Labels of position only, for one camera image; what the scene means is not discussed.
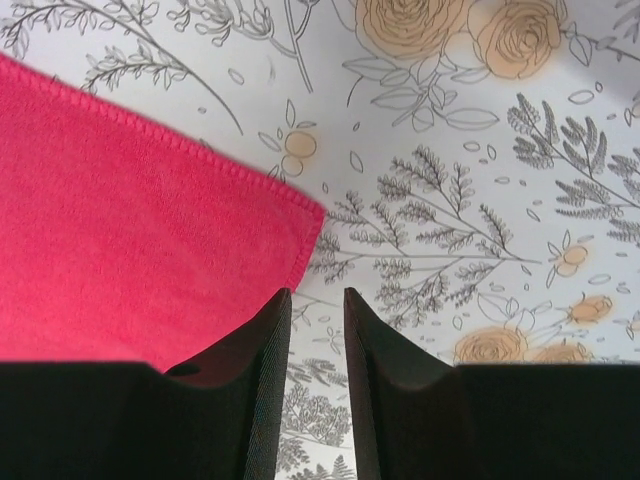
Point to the floral table mat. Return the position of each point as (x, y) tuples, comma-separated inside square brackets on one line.
[(478, 160)]

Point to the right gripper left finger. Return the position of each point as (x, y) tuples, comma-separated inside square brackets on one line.
[(216, 415)]

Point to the pink red towel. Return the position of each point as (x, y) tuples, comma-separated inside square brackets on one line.
[(123, 240)]

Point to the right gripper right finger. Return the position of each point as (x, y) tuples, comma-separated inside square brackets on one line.
[(416, 417)]

